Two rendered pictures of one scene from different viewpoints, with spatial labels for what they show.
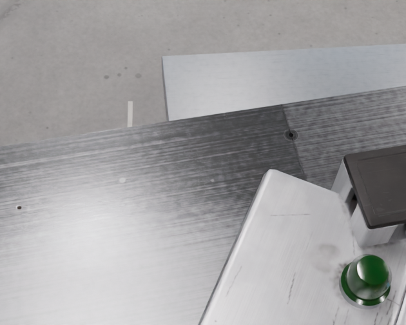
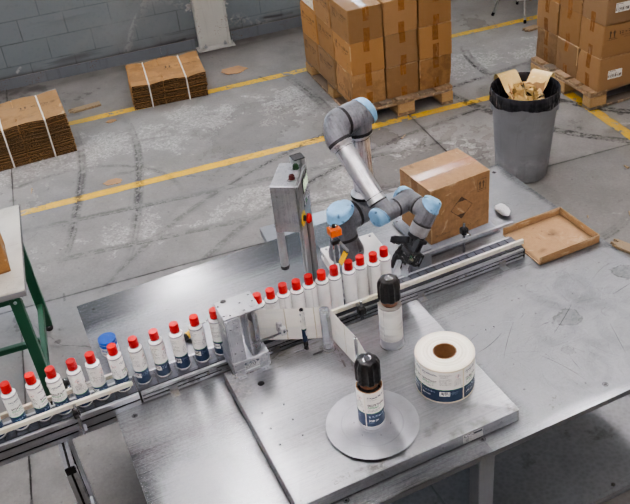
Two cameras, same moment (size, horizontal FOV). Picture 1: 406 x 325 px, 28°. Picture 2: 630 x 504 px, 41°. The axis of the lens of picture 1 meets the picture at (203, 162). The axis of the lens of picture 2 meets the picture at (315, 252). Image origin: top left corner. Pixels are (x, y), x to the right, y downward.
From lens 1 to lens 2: 2.65 m
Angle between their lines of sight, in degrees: 23
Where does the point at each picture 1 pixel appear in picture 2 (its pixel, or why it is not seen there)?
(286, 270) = (284, 170)
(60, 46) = not seen: hidden behind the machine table
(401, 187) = (298, 156)
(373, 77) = not seen: hidden behind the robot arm
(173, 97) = (266, 236)
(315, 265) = (288, 169)
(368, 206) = (293, 158)
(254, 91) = not seen: hidden behind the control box
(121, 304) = (265, 283)
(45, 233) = (235, 274)
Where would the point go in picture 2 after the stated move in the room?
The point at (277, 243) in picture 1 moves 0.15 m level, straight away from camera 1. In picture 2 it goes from (282, 168) to (287, 148)
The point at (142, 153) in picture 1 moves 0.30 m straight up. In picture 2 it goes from (260, 250) to (250, 193)
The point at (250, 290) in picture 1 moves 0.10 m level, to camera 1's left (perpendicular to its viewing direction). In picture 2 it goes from (279, 173) to (251, 177)
